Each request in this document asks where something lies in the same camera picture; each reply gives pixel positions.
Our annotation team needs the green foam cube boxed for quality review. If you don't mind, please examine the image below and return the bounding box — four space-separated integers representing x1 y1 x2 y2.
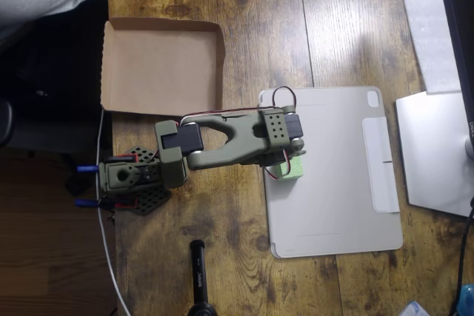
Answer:
269 155 305 182

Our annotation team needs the brown cardboard tray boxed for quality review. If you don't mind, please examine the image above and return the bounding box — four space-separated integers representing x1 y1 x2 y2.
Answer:
100 16 226 117

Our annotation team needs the silver monitor stand base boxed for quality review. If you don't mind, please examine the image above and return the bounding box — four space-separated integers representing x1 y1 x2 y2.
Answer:
395 90 474 218

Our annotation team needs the white blue packet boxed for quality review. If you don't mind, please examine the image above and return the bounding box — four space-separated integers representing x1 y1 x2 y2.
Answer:
398 300 431 316

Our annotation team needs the long red black servo cable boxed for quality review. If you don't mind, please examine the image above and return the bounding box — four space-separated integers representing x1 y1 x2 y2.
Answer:
178 86 298 127

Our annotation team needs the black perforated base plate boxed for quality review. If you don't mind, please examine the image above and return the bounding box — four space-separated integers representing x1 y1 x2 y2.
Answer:
103 144 173 218

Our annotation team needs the tablet in beige folio case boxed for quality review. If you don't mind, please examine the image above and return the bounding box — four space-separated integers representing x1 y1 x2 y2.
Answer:
257 85 404 259

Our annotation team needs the short red white servo cable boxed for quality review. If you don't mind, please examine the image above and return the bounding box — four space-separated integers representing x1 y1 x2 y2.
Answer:
262 152 294 183

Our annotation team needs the black camera stand pole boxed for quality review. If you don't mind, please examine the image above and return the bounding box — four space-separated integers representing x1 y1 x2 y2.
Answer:
187 239 220 316

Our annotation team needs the black computer monitor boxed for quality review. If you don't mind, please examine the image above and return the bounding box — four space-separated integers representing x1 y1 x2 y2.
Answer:
434 0 474 161

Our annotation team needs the blue round object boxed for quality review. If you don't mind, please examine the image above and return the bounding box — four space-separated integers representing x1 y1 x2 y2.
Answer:
456 283 474 316

